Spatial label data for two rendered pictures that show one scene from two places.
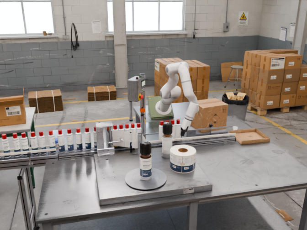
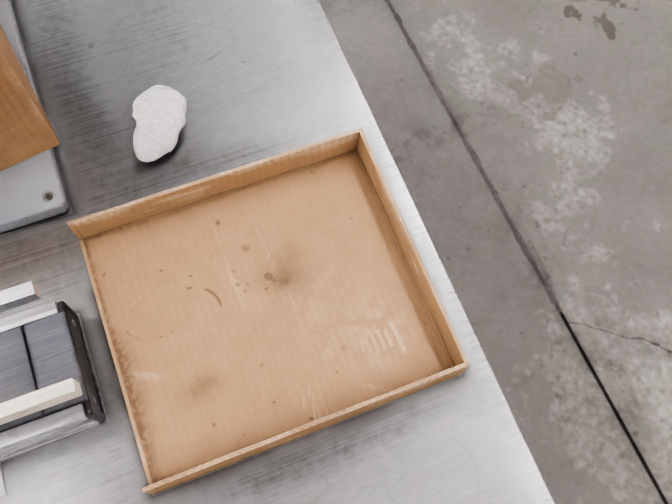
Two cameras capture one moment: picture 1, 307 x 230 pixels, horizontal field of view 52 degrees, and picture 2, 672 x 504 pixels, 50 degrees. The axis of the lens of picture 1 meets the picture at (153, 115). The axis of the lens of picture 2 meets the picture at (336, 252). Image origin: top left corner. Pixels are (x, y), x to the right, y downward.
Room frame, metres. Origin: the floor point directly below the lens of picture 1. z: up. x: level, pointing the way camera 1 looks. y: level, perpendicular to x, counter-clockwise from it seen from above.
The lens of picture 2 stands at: (2.66, -0.96, 1.50)
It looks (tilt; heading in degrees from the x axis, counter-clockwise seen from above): 69 degrees down; 347
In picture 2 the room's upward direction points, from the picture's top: 6 degrees clockwise
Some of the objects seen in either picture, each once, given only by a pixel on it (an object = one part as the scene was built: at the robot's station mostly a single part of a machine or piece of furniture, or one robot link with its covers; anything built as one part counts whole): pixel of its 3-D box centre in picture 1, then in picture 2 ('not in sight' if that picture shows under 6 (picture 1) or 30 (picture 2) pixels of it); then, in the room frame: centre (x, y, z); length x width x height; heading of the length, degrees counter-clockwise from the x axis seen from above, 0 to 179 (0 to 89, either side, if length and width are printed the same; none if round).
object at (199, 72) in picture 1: (180, 82); not in sight; (6.62, -0.57, 0.45); 1.20 x 0.84 x 0.89; 17
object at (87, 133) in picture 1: (87, 138); not in sight; (2.52, 0.57, 0.98); 0.05 x 0.05 x 0.20
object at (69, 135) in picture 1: (70, 140); not in sight; (2.49, 0.72, 0.98); 0.05 x 0.05 x 0.20
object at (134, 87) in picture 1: (136, 88); not in sight; (2.71, 0.15, 1.38); 0.17 x 0.10 x 0.19; 158
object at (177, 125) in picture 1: (177, 130); not in sight; (2.71, -0.23, 0.98); 0.05 x 0.05 x 0.20
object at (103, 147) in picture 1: (104, 138); not in sight; (2.46, 0.41, 1.01); 0.14 x 0.13 x 0.26; 103
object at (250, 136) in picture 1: (249, 136); (264, 298); (2.88, -0.95, 0.85); 0.30 x 0.26 x 0.04; 103
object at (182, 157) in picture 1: (182, 158); not in sight; (2.21, -0.23, 0.95); 0.20 x 0.20 x 0.14
